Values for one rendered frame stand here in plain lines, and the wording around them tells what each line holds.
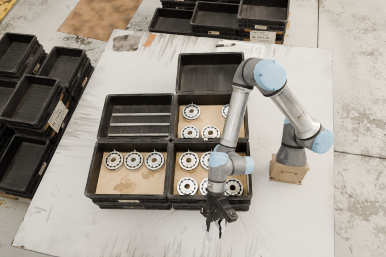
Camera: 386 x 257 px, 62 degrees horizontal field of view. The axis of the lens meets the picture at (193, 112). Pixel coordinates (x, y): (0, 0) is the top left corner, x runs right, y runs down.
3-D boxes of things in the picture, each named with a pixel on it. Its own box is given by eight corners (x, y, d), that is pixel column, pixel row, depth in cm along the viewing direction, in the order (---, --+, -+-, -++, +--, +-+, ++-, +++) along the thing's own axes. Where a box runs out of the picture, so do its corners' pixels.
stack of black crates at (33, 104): (50, 106, 284) (23, 73, 246) (82, 111, 279) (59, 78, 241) (29, 146, 264) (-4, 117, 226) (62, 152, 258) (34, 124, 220)
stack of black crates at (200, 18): (239, 32, 312) (241, 3, 284) (235, 55, 297) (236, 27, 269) (199, 28, 320) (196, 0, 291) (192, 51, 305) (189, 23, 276)
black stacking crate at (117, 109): (177, 104, 193) (174, 93, 183) (173, 150, 177) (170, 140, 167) (112, 105, 196) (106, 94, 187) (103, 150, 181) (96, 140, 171)
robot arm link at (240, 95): (232, 53, 142) (206, 158, 149) (245, 54, 132) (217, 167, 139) (254, 58, 147) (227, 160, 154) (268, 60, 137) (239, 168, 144)
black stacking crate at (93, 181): (173, 150, 177) (170, 140, 167) (169, 204, 161) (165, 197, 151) (103, 150, 180) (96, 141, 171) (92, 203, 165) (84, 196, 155)
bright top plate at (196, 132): (200, 125, 178) (200, 125, 178) (198, 142, 173) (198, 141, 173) (181, 125, 180) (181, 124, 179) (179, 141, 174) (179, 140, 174)
